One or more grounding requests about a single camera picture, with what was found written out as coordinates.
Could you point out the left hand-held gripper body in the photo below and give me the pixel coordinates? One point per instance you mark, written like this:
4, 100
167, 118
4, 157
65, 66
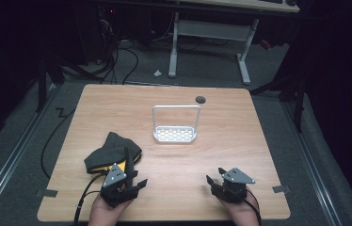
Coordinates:
114, 179

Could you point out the white metal rack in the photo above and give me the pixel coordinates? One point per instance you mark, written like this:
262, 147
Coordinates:
174, 135

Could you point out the person's right hand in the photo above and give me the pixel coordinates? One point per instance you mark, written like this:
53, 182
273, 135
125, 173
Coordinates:
243, 215

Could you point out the white-legged desk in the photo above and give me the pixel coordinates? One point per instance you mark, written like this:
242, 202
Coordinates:
215, 29

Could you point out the metal floor rail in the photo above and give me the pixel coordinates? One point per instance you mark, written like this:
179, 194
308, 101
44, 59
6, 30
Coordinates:
312, 169
14, 153

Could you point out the crumpled white paper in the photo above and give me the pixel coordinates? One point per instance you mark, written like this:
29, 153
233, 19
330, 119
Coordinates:
157, 73

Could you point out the black table grommet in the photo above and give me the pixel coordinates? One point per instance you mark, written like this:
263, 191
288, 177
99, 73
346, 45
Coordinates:
200, 100

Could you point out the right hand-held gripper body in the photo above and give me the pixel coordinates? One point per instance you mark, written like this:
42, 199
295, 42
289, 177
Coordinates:
235, 188

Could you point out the person's left hand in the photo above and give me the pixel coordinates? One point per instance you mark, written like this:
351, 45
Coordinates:
103, 213

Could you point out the small red object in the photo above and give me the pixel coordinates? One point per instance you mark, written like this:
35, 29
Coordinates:
265, 44

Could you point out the grey tape strip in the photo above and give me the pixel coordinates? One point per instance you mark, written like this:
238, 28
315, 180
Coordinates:
49, 193
280, 189

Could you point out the dark grey cloth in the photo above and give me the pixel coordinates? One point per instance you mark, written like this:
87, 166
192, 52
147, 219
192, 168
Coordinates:
111, 150

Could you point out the black metal stand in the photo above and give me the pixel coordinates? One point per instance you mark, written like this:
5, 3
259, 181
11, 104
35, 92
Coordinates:
299, 106
41, 88

